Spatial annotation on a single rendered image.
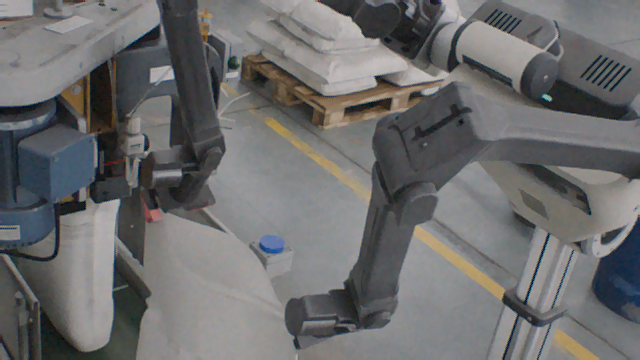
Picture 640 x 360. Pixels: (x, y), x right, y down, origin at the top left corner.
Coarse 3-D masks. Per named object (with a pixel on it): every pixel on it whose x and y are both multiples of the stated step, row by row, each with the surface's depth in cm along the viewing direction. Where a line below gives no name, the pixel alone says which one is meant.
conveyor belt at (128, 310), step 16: (16, 256) 245; (112, 288) 239; (128, 288) 240; (128, 304) 234; (48, 320) 223; (112, 320) 227; (128, 320) 228; (48, 336) 218; (112, 336) 221; (128, 336) 222; (48, 352) 212; (64, 352) 213; (80, 352) 214; (96, 352) 215; (112, 352) 216; (128, 352) 217
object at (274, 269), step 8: (256, 240) 191; (256, 248) 188; (288, 248) 190; (264, 256) 186; (272, 256) 186; (280, 256) 188; (288, 256) 189; (264, 264) 187; (272, 264) 187; (280, 264) 189; (288, 264) 191; (272, 272) 189; (280, 272) 191
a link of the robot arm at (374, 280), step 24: (384, 120) 87; (384, 192) 89; (408, 192) 83; (432, 192) 83; (384, 216) 92; (408, 216) 86; (432, 216) 87; (384, 240) 98; (408, 240) 100; (360, 264) 109; (384, 264) 104; (360, 288) 112; (384, 288) 111; (360, 312) 116
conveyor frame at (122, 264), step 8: (120, 248) 250; (120, 256) 248; (120, 264) 249; (128, 264) 244; (120, 272) 251; (128, 272) 246; (136, 272) 241; (128, 280) 247; (136, 280) 242; (136, 288) 243; (144, 288) 238; (144, 296) 240; (144, 304) 240; (0, 344) 207; (0, 352) 204
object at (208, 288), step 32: (160, 224) 160; (192, 224) 159; (160, 256) 162; (192, 256) 163; (224, 256) 160; (256, 256) 152; (160, 288) 164; (192, 288) 146; (224, 288) 143; (256, 288) 154; (160, 320) 162; (192, 320) 150; (224, 320) 146; (256, 320) 144; (160, 352) 164; (192, 352) 153; (224, 352) 150; (256, 352) 147; (288, 352) 141
